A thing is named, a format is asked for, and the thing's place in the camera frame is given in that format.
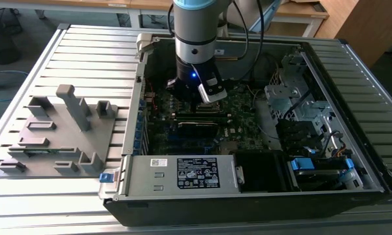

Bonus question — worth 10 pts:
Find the green RAM stick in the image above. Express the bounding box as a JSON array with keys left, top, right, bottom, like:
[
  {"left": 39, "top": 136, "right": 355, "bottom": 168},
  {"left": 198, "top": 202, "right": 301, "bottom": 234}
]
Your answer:
[{"left": 23, "top": 148, "right": 61, "bottom": 155}]

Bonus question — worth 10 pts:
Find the silver metal disk bay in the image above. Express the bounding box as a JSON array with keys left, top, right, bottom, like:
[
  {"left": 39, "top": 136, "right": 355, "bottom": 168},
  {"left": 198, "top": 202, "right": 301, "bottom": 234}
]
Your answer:
[{"left": 263, "top": 84, "right": 335, "bottom": 128}]

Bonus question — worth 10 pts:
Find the black wrist camera block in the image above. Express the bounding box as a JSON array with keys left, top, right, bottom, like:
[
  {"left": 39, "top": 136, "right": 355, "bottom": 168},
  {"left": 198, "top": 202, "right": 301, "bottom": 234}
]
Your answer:
[{"left": 165, "top": 78, "right": 182, "bottom": 92}]

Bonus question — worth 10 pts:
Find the wide blue carrier tab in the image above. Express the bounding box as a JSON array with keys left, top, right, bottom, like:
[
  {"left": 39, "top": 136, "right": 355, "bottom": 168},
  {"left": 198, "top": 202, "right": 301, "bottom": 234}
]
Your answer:
[{"left": 290, "top": 158, "right": 317, "bottom": 171}]

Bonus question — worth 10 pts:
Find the grey chipset heat sink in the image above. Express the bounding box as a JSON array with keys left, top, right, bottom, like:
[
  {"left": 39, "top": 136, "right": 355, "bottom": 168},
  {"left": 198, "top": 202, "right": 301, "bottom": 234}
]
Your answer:
[{"left": 221, "top": 141, "right": 241, "bottom": 152}]

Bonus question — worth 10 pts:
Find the wooden cabinet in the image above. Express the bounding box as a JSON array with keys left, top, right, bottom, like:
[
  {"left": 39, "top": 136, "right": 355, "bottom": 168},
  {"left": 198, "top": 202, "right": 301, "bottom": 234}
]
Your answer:
[{"left": 315, "top": 0, "right": 392, "bottom": 68}]

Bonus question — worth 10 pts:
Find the silver power supply unit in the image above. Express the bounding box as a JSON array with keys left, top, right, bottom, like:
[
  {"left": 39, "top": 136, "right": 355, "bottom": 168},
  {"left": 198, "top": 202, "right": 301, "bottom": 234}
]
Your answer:
[{"left": 117, "top": 154, "right": 246, "bottom": 196}]

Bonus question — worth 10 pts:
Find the open black PC case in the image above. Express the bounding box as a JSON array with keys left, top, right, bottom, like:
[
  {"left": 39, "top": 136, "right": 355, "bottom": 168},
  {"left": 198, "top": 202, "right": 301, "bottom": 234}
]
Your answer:
[{"left": 98, "top": 33, "right": 392, "bottom": 227}]

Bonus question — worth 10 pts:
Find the black waste bin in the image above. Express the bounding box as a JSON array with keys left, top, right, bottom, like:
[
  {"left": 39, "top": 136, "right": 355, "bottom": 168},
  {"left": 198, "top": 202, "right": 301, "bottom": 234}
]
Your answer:
[{"left": 0, "top": 47, "right": 23, "bottom": 66}]

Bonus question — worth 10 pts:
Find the CPU socket metal frame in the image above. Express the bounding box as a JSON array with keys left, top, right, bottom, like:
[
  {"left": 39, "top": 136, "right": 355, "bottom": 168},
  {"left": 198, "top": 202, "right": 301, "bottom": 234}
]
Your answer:
[{"left": 195, "top": 101, "right": 229, "bottom": 114}]

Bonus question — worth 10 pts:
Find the grey parts rack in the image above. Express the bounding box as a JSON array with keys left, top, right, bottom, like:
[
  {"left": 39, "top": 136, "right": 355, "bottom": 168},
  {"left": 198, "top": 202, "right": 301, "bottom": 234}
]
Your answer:
[{"left": 0, "top": 84, "right": 121, "bottom": 178}]

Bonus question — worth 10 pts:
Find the small graphics card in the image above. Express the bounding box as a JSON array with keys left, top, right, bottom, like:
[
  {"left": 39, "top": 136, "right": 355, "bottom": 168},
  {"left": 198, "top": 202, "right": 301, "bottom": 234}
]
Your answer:
[{"left": 177, "top": 120, "right": 219, "bottom": 140}]

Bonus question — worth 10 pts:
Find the green motherboard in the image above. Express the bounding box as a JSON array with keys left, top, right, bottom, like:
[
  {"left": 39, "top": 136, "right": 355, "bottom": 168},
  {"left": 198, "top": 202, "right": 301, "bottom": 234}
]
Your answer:
[{"left": 143, "top": 80, "right": 278, "bottom": 157}]

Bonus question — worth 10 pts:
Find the wooden desk white frame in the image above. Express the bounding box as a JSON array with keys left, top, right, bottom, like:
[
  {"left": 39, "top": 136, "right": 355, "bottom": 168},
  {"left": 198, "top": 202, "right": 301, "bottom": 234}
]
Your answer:
[
  {"left": 0, "top": 0, "right": 177, "bottom": 29},
  {"left": 278, "top": 0, "right": 330, "bottom": 37}
]

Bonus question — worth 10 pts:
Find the black RAM slot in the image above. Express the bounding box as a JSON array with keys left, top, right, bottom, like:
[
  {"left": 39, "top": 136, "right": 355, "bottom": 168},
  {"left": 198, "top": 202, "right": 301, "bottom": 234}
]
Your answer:
[
  {"left": 175, "top": 111, "right": 229, "bottom": 115},
  {"left": 175, "top": 118, "right": 229, "bottom": 122},
  {"left": 175, "top": 114, "right": 229, "bottom": 118},
  {"left": 175, "top": 116, "right": 229, "bottom": 120}
]

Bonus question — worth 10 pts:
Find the blue floor cable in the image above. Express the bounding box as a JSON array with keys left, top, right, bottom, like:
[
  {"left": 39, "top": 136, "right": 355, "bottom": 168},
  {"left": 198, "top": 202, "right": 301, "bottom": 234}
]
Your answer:
[{"left": 0, "top": 70, "right": 31, "bottom": 101}]

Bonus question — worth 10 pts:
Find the grey case latch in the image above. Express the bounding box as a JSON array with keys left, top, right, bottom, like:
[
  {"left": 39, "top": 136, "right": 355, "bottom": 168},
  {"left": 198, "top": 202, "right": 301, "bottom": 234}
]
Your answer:
[{"left": 135, "top": 33, "right": 154, "bottom": 60}]

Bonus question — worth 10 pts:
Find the black cable bundle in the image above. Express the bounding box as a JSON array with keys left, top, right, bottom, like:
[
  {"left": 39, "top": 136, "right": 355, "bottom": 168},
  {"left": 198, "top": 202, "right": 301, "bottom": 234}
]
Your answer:
[{"left": 277, "top": 119, "right": 321, "bottom": 154}]

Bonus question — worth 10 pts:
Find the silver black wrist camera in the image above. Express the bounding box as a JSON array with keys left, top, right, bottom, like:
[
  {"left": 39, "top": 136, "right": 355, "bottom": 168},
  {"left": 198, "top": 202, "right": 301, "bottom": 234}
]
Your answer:
[{"left": 197, "top": 77, "right": 230, "bottom": 104}]

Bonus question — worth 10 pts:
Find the black wire basket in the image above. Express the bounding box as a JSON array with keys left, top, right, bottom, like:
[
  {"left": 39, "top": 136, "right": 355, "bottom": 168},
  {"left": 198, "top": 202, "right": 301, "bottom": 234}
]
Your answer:
[{"left": 0, "top": 7, "right": 25, "bottom": 36}]

